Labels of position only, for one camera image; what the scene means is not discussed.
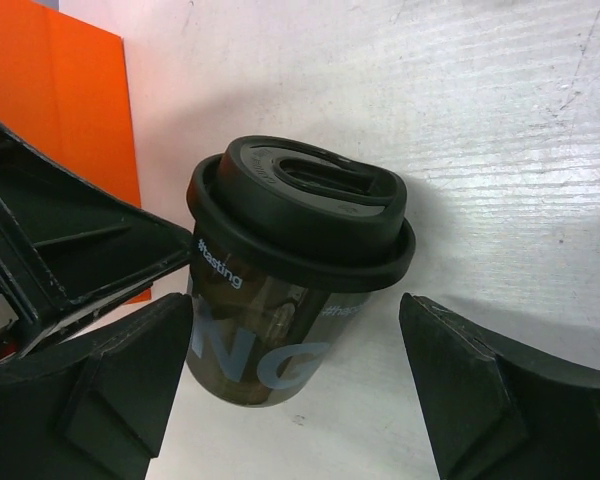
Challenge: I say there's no black paper coffee cup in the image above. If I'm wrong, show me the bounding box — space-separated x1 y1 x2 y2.
186 228 370 407

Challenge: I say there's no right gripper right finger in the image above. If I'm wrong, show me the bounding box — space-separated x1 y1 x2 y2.
399 293 600 479

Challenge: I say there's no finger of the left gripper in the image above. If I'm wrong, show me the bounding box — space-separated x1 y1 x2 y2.
0 122 191 358

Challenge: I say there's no orange paper bag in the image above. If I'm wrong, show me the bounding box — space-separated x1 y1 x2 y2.
0 0 154 305

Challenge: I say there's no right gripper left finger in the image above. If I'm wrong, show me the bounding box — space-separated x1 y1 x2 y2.
0 293 193 479

